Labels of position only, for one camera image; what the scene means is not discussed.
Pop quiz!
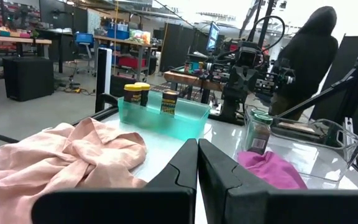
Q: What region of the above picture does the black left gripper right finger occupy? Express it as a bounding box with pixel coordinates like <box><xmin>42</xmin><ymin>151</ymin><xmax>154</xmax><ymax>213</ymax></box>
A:
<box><xmin>197</xmin><ymin>138</ymin><xmax>358</xmax><ymax>224</ymax></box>

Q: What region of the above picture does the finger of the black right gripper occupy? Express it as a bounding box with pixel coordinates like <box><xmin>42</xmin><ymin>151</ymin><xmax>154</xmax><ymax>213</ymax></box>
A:
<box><xmin>233</xmin><ymin>67</ymin><xmax>247</xmax><ymax>93</ymax></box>
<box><xmin>246</xmin><ymin>67</ymin><xmax>259</xmax><ymax>93</ymax></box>

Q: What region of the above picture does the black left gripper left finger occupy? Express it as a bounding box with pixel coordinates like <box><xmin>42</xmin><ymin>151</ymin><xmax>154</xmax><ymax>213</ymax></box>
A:
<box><xmin>31</xmin><ymin>138</ymin><xmax>198</xmax><ymax>224</ymax></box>

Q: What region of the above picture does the yellow-lid spice jar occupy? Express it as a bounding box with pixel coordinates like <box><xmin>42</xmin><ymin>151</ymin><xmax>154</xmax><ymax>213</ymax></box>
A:
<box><xmin>134</xmin><ymin>82</ymin><xmax>151</xmax><ymax>107</ymax></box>
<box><xmin>123</xmin><ymin>83</ymin><xmax>143</xmax><ymax>105</ymax></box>
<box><xmin>160</xmin><ymin>89</ymin><xmax>180</xmax><ymax>116</ymax></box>

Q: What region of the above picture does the magenta cloth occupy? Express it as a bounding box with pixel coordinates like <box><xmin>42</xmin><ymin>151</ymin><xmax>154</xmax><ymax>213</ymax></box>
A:
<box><xmin>237</xmin><ymin>151</ymin><xmax>308</xmax><ymax>190</ymax></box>

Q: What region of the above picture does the person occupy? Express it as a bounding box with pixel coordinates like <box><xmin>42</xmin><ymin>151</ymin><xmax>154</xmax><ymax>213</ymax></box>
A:
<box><xmin>268</xmin><ymin>5</ymin><xmax>339</xmax><ymax>121</ymax></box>

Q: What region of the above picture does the wooden-top table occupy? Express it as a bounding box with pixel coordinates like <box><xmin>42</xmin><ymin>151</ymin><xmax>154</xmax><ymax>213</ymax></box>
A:
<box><xmin>163</xmin><ymin>70</ymin><xmax>226</xmax><ymax>103</ymax></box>

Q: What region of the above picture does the lit computer monitor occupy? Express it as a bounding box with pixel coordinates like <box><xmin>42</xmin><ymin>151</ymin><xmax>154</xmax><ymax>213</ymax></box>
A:
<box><xmin>206</xmin><ymin>21</ymin><xmax>221</xmax><ymax>52</ymax></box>

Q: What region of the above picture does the black panel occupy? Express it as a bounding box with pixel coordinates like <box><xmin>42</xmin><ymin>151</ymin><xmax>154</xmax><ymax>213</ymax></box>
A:
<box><xmin>309</xmin><ymin>35</ymin><xmax>358</xmax><ymax>144</ymax></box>

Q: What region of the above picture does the teal plastic bin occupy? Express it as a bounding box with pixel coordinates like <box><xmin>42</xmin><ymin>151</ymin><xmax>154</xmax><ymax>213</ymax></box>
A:
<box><xmin>117</xmin><ymin>90</ymin><xmax>211</xmax><ymax>141</ymax></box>

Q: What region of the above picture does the clear plastic bin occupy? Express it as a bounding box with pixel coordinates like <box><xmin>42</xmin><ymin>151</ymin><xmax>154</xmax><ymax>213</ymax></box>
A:
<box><xmin>244</xmin><ymin>105</ymin><xmax>358</xmax><ymax>189</ymax></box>

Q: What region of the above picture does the peach cloth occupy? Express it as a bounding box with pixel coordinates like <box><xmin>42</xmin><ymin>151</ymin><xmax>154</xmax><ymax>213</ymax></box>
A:
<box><xmin>0</xmin><ymin>117</ymin><xmax>149</xmax><ymax>224</ymax></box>

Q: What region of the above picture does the shelf table with bins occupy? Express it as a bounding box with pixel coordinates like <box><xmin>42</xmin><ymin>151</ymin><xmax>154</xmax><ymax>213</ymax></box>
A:
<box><xmin>93</xmin><ymin>18</ymin><xmax>154</xmax><ymax>82</ymax></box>

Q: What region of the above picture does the black and white pole stand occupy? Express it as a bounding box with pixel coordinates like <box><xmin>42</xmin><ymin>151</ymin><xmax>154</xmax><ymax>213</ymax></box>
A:
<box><xmin>94</xmin><ymin>46</ymin><xmax>113</xmax><ymax>113</ymax></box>

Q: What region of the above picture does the blue chair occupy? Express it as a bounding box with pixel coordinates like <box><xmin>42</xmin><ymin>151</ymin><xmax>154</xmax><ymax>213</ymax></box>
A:
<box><xmin>75</xmin><ymin>32</ymin><xmax>95</xmax><ymax>75</ymax></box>

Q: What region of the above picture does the black box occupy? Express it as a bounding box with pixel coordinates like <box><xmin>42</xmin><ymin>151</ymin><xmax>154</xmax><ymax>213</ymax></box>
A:
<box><xmin>2</xmin><ymin>56</ymin><xmax>55</xmax><ymax>102</ymax></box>

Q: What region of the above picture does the wooden workbench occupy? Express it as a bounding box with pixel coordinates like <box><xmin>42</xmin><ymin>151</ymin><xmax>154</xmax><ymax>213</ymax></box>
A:
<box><xmin>0</xmin><ymin>34</ymin><xmax>52</xmax><ymax>58</ymax></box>

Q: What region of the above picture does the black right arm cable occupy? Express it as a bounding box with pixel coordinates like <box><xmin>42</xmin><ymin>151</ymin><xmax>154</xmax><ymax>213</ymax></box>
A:
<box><xmin>253</xmin><ymin>15</ymin><xmax>287</xmax><ymax>52</ymax></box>

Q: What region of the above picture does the black partition wall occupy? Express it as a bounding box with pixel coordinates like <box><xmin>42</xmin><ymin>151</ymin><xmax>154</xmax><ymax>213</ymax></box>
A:
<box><xmin>160</xmin><ymin>23</ymin><xmax>209</xmax><ymax>72</ymax></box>

